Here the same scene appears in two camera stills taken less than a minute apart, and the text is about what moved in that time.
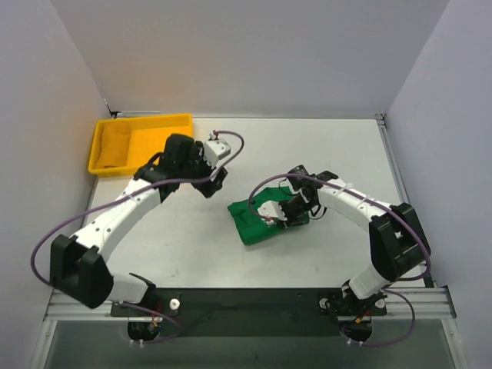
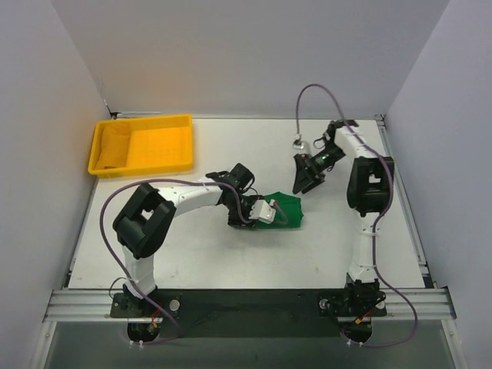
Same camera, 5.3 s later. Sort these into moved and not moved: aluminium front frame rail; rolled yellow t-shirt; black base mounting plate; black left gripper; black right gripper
Moved: black left gripper; black right gripper
Not moved: rolled yellow t-shirt; black base mounting plate; aluminium front frame rail
